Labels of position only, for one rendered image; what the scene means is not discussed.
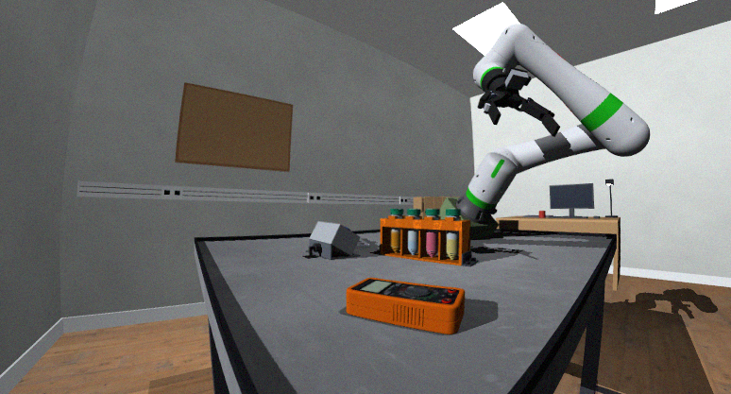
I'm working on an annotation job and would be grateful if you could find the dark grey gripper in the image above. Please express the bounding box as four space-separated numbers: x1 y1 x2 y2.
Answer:
477 77 560 137

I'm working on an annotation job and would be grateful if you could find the orange digital multimeter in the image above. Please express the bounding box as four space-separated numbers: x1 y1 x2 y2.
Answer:
347 278 465 334

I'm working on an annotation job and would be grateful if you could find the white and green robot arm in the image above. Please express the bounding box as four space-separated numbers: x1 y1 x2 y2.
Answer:
456 24 650 224

